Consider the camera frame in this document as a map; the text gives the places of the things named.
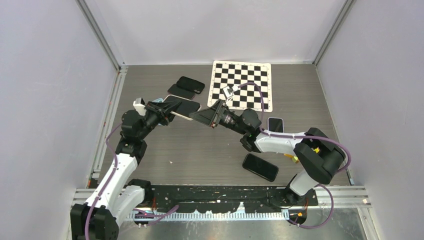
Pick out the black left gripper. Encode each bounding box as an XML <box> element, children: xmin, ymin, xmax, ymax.
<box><xmin>137</xmin><ymin>100</ymin><xmax>182</xmax><ymax>140</ymax></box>

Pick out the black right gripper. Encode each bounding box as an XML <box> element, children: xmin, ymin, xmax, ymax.
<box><xmin>189</xmin><ymin>99</ymin><xmax>248</xmax><ymax>136</ymax></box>

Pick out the phone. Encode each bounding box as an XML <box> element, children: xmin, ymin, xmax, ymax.
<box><xmin>167</xmin><ymin>83</ymin><xmax>196</xmax><ymax>100</ymax></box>
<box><xmin>153</xmin><ymin>98</ymin><xmax>167</xmax><ymax>126</ymax></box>
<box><xmin>242</xmin><ymin>153</ymin><xmax>279</xmax><ymax>182</ymax></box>
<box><xmin>163</xmin><ymin>94</ymin><xmax>202</xmax><ymax>121</ymax></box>
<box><xmin>267</xmin><ymin>117</ymin><xmax>285</xmax><ymax>133</ymax></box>

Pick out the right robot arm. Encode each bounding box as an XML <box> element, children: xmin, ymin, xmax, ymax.
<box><xmin>189</xmin><ymin>100</ymin><xmax>351</xmax><ymax>205</ymax></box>

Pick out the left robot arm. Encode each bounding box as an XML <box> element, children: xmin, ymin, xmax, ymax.
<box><xmin>70</xmin><ymin>98</ymin><xmax>182</xmax><ymax>240</ymax></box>

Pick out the phone in lilac case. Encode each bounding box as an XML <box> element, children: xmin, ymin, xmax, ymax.
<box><xmin>267</xmin><ymin>117</ymin><xmax>285</xmax><ymax>133</ymax></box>

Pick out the phone in black case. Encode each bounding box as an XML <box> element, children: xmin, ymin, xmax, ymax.
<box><xmin>242</xmin><ymin>153</ymin><xmax>279</xmax><ymax>182</ymax></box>

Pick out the black white chessboard mat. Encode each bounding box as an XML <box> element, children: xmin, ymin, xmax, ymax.
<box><xmin>207</xmin><ymin>60</ymin><xmax>273</xmax><ymax>113</ymax></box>

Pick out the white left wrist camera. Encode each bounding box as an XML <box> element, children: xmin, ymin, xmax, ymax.
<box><xmin>132</xmin><ymin>97</ymin><xmax>147</xmax><ymax>116</ymax></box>

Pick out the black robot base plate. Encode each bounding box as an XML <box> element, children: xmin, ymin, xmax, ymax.
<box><xmin>138</xmin><ymin>185</ymin><xmax>319</xmax><ymax>214</ymax></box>

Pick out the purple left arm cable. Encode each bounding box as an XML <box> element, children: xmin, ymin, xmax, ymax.
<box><xmin>84</xmin><ymin>123</ymin><xmax>180</xmax><ymax>240</ymax></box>

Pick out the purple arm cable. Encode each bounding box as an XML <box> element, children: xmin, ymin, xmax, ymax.
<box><xmin>84</xmin><ymin>123</ymin><xmax>180</xmax><ymax>240</ymax></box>
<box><xmin>231</xmin><ymin>81</ymin><xmax>353</xmax><ymax>231</ymax></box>

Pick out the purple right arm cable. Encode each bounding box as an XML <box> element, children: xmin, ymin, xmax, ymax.
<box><xmin>231</xmin><ymin>81</ymin><xmax>353</xmax><ymax>231</ymax></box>

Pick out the aluminium front rail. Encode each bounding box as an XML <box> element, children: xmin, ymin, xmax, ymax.
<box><xmin>70</xmin><ymin>186</ymin><xmax>373</xmax><ymax>222</ymax></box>

